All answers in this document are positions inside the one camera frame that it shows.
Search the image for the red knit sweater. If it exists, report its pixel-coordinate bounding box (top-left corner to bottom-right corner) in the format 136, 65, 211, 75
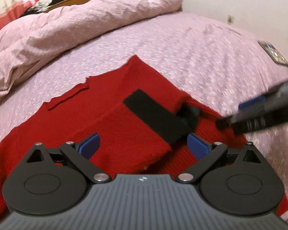
0, 56, 288, 229

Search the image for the pink quilted duvet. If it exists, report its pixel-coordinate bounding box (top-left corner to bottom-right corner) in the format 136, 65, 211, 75
0, 0, 182, 104

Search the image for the pink floral bed sheet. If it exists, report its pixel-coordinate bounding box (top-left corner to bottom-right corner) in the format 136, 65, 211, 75
0, 12, 288, 220

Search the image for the black smartphone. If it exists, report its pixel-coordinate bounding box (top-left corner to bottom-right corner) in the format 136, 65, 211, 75
257, 40, 288, 67

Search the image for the wall power socket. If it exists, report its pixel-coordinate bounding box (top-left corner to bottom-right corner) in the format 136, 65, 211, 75
227, 15, 234, 25

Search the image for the pile of dark clothes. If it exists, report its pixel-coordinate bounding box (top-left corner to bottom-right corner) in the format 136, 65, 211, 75
20, 0, 65, 18

